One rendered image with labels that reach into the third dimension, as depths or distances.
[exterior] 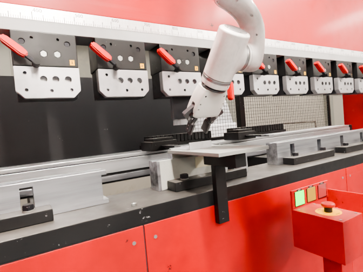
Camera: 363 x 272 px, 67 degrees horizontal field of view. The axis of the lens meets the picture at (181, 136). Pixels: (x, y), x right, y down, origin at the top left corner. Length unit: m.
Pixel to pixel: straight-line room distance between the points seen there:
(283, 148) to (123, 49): 0.78
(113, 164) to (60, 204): 0.35
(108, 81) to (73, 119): 0.55
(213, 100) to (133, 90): 0.24
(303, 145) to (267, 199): 0.44
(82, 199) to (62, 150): 0.54
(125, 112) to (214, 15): 0.64
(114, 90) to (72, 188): 0.29
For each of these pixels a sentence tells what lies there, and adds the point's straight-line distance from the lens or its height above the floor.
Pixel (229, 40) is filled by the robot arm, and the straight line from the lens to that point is 0.72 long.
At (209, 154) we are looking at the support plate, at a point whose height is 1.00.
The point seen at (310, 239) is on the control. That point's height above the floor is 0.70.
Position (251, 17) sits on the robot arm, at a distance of 0.80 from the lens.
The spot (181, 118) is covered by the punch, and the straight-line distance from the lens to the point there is 0.93.
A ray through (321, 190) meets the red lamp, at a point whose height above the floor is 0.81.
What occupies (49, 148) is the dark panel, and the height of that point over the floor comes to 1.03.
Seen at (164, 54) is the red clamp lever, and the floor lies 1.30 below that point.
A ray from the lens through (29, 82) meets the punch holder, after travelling 0.77.
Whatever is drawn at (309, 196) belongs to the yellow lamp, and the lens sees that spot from 1.02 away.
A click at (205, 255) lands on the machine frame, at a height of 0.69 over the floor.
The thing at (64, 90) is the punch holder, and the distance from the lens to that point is 0.78.
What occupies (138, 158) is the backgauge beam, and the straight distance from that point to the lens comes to 1.12.
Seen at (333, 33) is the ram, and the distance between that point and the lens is 1.65.
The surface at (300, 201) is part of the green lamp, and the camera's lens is 0.98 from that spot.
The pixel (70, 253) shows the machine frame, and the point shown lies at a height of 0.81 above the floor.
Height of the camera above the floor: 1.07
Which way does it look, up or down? 2 degrees down
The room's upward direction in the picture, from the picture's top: 5 degrees counter-clockwise
